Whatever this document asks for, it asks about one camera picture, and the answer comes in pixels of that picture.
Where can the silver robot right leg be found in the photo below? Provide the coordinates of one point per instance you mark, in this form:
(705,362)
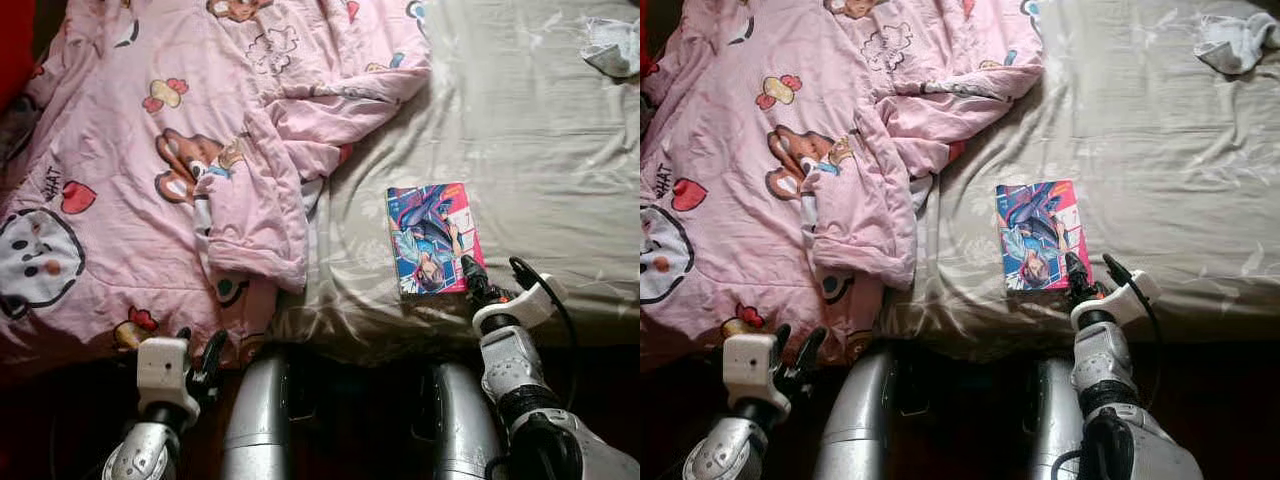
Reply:
(1055,430)
(462,430)

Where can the beige leaf-print bed sheet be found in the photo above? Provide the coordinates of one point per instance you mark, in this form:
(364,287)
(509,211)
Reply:
(1150,170)
(540,180)

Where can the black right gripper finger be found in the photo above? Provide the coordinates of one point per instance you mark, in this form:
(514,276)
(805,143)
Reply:
(472,275)
(487,285)
(1089,282)
(1074,272)

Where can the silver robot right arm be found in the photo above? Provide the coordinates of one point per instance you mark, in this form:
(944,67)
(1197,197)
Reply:
(515,370)
(1105,360)

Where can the pink cartoon-print quilt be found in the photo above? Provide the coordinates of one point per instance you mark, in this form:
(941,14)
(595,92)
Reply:
(780,200)
(150,200)

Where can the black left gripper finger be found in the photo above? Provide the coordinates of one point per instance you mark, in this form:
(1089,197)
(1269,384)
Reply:
(811,355)
(782,342)
(213,355)
(185,337)

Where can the pink manga book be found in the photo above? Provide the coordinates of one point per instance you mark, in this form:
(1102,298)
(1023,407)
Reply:
(1040,235)
(430,240)

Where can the crumpled white cloth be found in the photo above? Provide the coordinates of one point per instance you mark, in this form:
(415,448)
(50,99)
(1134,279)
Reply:
(1235,45)
(615,50)

